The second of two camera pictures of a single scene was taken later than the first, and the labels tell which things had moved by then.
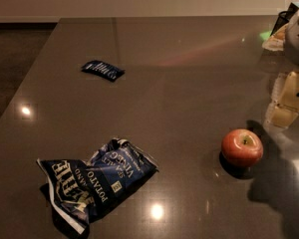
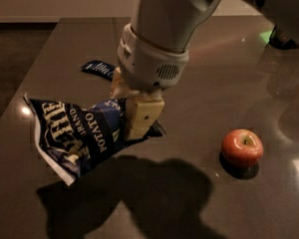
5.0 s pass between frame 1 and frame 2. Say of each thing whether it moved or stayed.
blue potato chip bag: moved
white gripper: moved
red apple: stayed
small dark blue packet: stayed
